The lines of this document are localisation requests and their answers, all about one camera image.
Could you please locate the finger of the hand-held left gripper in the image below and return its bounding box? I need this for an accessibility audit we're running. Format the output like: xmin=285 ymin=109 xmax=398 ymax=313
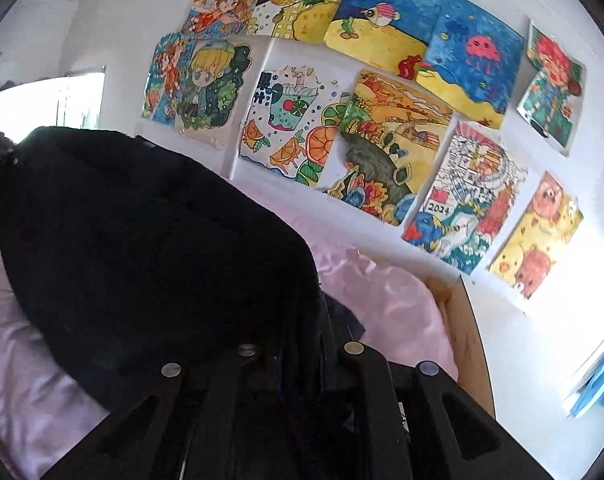
xmin=47 ymin=344 xmax=283 ymax=480
xmin=323 ymin=341 xmax=553 ymax=480

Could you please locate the black puffer jacket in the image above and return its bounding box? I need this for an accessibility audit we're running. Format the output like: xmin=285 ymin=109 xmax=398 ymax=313
xmin=0 ymin=126 xmax=365 ymax=413

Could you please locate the pink blanket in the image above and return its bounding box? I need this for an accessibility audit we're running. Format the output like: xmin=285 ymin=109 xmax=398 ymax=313
xmin=0 ymin=180 xmax=461 ymax=480

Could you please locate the blue hanging cloth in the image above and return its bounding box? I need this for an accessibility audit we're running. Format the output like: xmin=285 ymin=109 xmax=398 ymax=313
xmin=569 ymin=344 xmax=604 ymax=419

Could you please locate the white hanging paper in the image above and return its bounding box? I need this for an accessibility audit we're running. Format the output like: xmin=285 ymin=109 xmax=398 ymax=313
xmin=563 ymin=320 xmax=604 ymax=403

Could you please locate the dragon and buildings drawing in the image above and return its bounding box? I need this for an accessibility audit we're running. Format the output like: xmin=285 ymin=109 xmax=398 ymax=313
xmin=401 ymin=120 xmax=529 ymax=276

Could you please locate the yellow piglets drawing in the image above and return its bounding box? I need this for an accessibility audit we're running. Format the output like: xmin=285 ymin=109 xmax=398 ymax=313
xmin=488 ymin=170 xmax=584 ymax=301

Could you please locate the landscape drawing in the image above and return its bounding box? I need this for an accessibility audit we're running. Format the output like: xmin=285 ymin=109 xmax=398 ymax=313
xmin=324 ymin=68 xmax=454 ymax=227

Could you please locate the drink and orange slices drawing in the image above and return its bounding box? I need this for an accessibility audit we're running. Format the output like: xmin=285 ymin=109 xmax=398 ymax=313
xmin=237 ymin=64 xmax=353 ymax=189

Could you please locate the blond boy drawing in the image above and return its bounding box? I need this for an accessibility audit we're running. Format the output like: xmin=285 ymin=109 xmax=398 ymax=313
xmin=174 ymin=39 xmax=253 ymax=149

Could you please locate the swimming girl drawing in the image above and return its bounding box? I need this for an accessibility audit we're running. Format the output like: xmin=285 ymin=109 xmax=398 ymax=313
xmin=141 ymin=31 xmax=193 ymax=126

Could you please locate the bright window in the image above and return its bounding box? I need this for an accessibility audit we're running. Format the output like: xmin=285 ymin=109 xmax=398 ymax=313
xmin=0 ymin=66 xmax=106 ymax=144

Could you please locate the pink jellyfish drawing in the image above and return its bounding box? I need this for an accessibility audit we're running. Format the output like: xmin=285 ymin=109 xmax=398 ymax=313
xmin=415 ymin=0 xmax=526 ymax=131

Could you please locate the red-haired figure drawing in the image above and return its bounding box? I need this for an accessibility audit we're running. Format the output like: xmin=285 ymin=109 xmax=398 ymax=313
xmin=515 ymin=21 xmax=588 ymax=158

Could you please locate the fish on sand drawing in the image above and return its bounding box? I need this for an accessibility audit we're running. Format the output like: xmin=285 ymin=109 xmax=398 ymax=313
xmin=323 ymin=0 xmax=451 ymax=79

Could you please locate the orange-haired girl drawing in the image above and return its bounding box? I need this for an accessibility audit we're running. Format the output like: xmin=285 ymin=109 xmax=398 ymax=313
xmin=181 ymin=0 xmax=269 ymax=39

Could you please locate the pineapple drawing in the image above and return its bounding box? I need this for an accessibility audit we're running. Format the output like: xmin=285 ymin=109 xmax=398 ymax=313
xmin=246 ymin=0 xmax=359 ymax=44

